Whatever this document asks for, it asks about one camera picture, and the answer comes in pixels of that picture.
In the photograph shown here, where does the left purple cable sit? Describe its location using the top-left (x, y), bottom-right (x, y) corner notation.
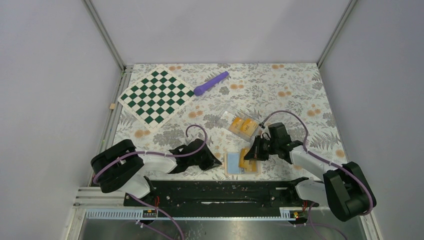
top-left (92, 124), bottom-right (209, 240)

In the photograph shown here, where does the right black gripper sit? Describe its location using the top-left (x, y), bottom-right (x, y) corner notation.
top-left (244, 135), bottom-right (279, 161)

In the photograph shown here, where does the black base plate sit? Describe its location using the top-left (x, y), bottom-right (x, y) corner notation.
top-left (141, 180), bottom-right (311, 214)

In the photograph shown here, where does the green white chessboard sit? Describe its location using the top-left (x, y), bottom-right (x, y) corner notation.
top-left (118, 65), bottom-right (194, 132)

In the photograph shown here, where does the white slotted cable duct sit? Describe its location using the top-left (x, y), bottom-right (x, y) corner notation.
top-left (85, 207), bottom-right (307, 221)

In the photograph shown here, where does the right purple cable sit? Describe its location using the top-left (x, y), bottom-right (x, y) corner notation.
top-left (259, 110), bottom-right (375, 240)

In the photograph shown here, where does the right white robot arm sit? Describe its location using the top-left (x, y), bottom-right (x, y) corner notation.
top-left (243, 122), bottom-right (377, 222)

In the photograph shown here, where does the floral tablecloth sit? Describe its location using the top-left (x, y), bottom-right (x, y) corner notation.
top-left (113, 63), bottom-right (347, 165)

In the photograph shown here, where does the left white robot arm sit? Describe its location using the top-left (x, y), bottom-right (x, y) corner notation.
top-left (90, 138), bottom-right (222, 206)

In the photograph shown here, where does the purple cylindrical handle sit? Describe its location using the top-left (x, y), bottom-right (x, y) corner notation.
top-left (193, 71), bottom-right (229, 96)

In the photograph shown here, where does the purple cable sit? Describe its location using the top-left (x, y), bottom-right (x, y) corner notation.
top-left (92, 124), bottom-right (209, 240)
top-left (259, 110), bottom-right (375, 240)

